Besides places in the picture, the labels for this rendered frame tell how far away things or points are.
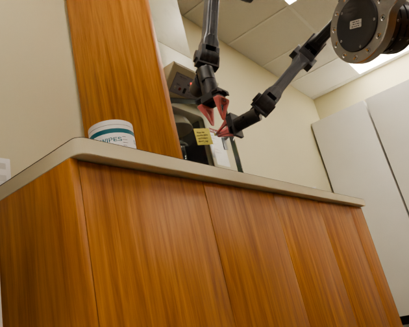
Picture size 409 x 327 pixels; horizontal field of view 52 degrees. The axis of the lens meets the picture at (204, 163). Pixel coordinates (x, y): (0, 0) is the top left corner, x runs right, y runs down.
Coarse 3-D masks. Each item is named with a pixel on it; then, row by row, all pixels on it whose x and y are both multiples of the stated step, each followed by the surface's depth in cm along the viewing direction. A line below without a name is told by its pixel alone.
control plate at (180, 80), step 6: (174, 78) 174; (180, 78) 177; (186, 78) 179; (174, 84) 176; (180, 84) 178; (186, 84) 181; (174, 90) 177; (180, 90) 180; (186, 90) 182; (186, 96) 184; (192, 96) 187
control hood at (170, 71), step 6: (168, 66) 173; (174, 66) 172; (180, 66) 174; (168, 72) 172; (174, 72) 173; (180, 72) 176; (186, 72) 178; (192, 72) 181; (168, 78) 172; (192, 78) 182; (168, 84) 174; (168, 90) 175; (174, 96) 179; (180, 96) 181
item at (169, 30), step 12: (156, 0) 203; (168, 0) 213; (156, 12) 199; (168, 12) 208; (156, 24) 194; (168, 24) 203; (180, 24) 214; (156, 36) 190; (168, 36) 199; (180, 36) 209; (180, 48) 204
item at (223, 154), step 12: (180, 108) 175; (192, 108) 178; (216, 108) 184; (180, 120) 173; (192, 120) 176; (204, 120) 179; (216, 120) 182; (180, 132) 170; (192, 132) 173; (180, 144) 168; (192, 144) 171; (216, 144) 177; (228, 144) 180; (192, 156) 168; (204, 156) 171; (216, 156) 174; (228, 156) 177; (228, 168) 174; (240, 168) 177
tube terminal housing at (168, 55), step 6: (162, 48) 190; (168, 48) 195; (162, 54) 188; (168, 54) 192; (174, 54) 197; (180, 54) 202; (162, 60) 186; (168, 60) 191; (174, 60) 195; (180, 60) 200; (186, 60) 204; (186, 66) 202; (192, 66) 207
